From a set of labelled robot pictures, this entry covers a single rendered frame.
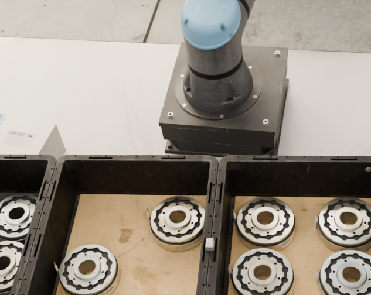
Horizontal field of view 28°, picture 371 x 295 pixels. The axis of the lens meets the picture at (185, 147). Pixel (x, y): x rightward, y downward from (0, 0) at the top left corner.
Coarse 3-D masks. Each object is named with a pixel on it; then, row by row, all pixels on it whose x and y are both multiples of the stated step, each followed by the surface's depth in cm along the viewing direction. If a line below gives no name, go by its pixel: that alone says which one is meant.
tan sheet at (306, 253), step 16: (304, 208) 134; (320, 208) 133; (304, 224) 132; (304, 240) 129; (320, 240) 129; (288, 256) 128; (304, 256) 127; (320, 256) 127; (304, 272) 125; (304, 288) 123
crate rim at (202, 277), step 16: (64, 160) 135; (80, 160) 135; (96, 160) 134; (112, 160) 134; (128, 160) 133; (144, 160) 133; (160, 160) 132; (176, 160) 132; (192, 160) 131; (208, 160) 131; (48, 192) 130; (208, 192) 126; (48, 208) 128; (208, 208) 124; (208, 224) 122; (32, 256) 122; (208, 256) 118; (32, 272) 120
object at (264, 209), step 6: (258, 210) 130; (264, 210) 130; (270, 210) 130; (252, 216) 130; (276, 216) 129; (252, 222) 129; (258, 222) 128; (276, 222) 128; (258, 228) 128; (264, 228) 128; (270, 228) 128
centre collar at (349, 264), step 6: (342, 264) 121; (348, 264) 121; (354, 264) 121; (342, 270) 120; (360, 270) 120; (336, 276) 120; (342, 276) 120; (360, 276) 119; (366, 276) 119; (342, 282) 119; (348, 282) 119; (354, 282) 119; (360, 282) 119; (348, 288) 119; (354, 288) 118
